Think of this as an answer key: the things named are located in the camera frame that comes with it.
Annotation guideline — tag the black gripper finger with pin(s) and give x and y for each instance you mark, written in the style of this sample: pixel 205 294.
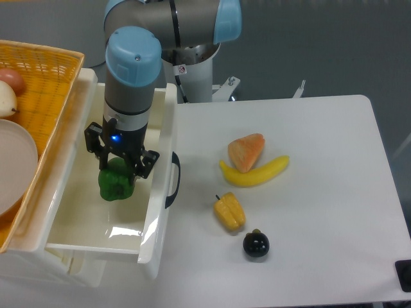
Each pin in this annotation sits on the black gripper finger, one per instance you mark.
pixel 142 164
pixel 92 136

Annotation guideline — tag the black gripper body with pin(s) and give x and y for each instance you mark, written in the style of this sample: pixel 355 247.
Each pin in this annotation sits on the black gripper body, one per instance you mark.
pixel 122 143

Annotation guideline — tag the green bell pepper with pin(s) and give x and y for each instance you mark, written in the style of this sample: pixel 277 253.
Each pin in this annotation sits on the green bell pepper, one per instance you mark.
pixel 114 181

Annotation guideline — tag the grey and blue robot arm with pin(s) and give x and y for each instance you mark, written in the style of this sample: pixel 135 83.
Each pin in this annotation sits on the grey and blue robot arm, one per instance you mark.
pixel 143 40

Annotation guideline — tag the white upper drawer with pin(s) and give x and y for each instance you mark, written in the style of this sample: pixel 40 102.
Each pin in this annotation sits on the white upper drawer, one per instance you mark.
pixel 130 230

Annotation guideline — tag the yellow bell pepper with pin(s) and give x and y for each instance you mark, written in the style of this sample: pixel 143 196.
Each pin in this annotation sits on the yellow bell pepper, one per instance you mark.
pixel 229 211

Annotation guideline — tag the white drawer cabinet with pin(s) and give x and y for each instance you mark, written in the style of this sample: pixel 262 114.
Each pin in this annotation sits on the white drawer cabinet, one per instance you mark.
pixel 27 254

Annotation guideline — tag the orange woven basket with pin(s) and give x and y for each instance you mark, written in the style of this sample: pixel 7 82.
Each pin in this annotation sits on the orange woven basket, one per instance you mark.
pixel 49 74

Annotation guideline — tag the beige plate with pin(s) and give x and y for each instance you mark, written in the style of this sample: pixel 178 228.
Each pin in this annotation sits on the beige plate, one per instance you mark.
pixel 19 159

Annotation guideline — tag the white pear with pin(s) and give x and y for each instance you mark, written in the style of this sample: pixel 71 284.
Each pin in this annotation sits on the white pear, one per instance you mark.
pixel 8 101

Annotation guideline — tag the orange papaya slice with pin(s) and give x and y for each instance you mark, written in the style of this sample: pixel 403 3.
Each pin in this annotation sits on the orange papaya slice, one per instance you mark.
pixel 245 151

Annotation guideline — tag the yellow banana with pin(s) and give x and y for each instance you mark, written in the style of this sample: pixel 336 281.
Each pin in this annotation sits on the yellow banana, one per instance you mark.
pixel 255 176

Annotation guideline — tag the dark purple mangosteen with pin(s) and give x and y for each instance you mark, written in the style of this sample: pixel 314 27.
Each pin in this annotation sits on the dark purple mangosteen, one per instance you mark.
pixel 256 244

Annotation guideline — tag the black object at table edge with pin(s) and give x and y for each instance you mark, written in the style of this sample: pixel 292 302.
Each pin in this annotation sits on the black object at table edge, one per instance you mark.
pixel 403 269

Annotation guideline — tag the dark drawer handle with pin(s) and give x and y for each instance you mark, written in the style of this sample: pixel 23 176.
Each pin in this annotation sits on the dark drawer handle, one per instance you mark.
pixel 174 180

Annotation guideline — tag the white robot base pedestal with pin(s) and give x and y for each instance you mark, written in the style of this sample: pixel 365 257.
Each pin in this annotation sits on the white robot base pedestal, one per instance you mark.
pixel 191 70

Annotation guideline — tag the white table bracket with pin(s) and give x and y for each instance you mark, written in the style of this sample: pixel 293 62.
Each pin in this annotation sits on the white table bracket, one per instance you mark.
pixel 225 92

